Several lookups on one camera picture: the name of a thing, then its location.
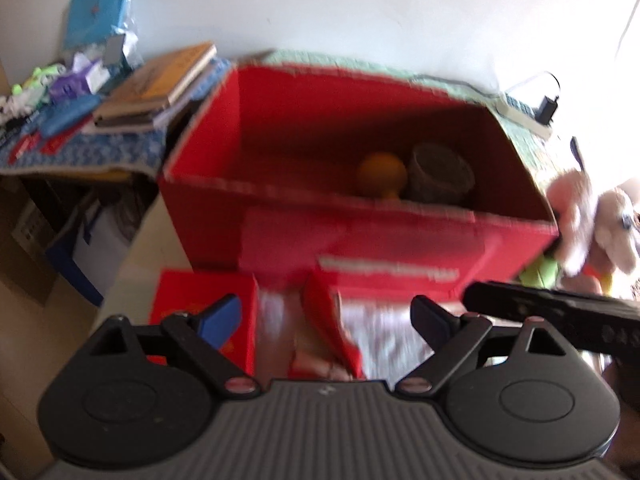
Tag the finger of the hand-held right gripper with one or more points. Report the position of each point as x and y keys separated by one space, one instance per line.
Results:
x=525 y=307

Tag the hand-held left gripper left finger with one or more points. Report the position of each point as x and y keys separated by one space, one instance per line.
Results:
x=222 y=317

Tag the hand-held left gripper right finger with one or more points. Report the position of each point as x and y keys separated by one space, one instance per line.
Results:
x=427 y=312

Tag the small red gift box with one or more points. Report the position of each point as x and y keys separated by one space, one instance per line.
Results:
x=175 y=300

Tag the red white knot ornament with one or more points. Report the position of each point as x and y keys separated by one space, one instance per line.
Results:
x=325 y=320

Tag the large red cardboard box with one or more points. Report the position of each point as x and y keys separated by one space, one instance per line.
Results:
x=280 y=230

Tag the brown wooden gourd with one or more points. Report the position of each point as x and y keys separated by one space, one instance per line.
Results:
x=382 y=172

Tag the pink plush toy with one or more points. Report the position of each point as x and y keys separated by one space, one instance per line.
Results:
x=575 y=220

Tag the white power strip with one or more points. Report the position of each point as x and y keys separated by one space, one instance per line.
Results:
x=515 y=112

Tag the black charger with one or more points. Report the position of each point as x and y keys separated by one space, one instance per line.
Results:
x=546 y=109

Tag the brown book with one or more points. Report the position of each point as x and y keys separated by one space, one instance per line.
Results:
x=130 y=119

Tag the red packet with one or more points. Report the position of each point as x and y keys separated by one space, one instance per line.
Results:
x=65 y=141

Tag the tan book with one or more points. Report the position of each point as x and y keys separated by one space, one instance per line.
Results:
x=160 y=77

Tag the blue packet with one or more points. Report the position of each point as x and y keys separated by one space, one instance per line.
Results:
x=70 y=112

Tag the purple packet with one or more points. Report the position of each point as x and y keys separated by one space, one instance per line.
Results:
x=70 y=87

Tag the small dark device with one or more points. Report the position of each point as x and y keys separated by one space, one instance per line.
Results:
x=114 y=50

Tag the green toy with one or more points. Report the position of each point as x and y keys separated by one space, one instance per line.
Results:
x=42 y=75

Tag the light blue plastic bag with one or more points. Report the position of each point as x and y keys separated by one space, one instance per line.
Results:
x=97 y=10

